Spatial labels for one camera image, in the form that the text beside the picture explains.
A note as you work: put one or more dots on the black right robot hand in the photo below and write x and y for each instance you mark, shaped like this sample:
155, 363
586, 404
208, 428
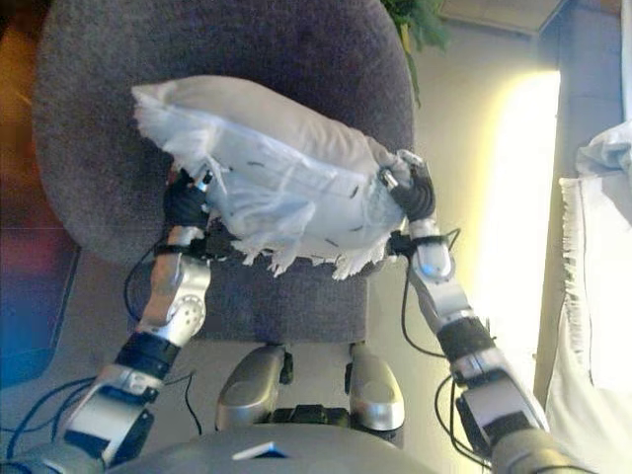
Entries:
417, 192

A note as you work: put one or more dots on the white fringed cushion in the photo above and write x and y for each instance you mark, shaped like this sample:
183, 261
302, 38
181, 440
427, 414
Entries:
276, 163

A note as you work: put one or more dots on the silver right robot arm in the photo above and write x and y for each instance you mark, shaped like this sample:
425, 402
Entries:
469, 345

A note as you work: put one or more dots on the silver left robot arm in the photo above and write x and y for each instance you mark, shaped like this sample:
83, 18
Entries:
173, 306

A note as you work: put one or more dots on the green potted plant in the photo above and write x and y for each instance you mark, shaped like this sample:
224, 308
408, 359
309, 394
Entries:
419, 24

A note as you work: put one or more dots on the silver right robot leg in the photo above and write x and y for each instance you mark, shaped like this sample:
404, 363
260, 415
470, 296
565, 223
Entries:
375, 385

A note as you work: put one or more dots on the silver robot leg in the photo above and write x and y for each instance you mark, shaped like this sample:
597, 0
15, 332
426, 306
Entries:
252, 385
375, 385

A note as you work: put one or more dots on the white duvet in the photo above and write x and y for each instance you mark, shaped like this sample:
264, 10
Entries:
609, 148

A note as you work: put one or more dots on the light wooden nightstand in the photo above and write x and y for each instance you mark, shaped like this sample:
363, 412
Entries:
498, 12

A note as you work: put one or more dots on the white fringed blanket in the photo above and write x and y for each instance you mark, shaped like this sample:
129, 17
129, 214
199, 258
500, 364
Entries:
597, 306

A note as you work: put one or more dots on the silver left robot leg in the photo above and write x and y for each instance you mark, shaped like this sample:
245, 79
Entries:
252, 385

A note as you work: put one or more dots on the grey robot torso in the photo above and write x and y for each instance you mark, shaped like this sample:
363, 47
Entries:
276, 454

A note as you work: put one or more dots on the grey upholstered armchair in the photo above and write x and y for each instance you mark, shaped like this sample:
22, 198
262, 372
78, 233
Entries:
123, 123

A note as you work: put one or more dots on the multicolour rug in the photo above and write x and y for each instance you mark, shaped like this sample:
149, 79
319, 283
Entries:
29, 247

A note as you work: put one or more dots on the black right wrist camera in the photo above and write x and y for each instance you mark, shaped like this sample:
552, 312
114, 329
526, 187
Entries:
399, 244

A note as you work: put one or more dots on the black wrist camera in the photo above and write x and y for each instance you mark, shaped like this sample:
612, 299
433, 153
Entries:
399, 244
215, 245

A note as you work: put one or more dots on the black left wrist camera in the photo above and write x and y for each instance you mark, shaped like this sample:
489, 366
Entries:
215, 245

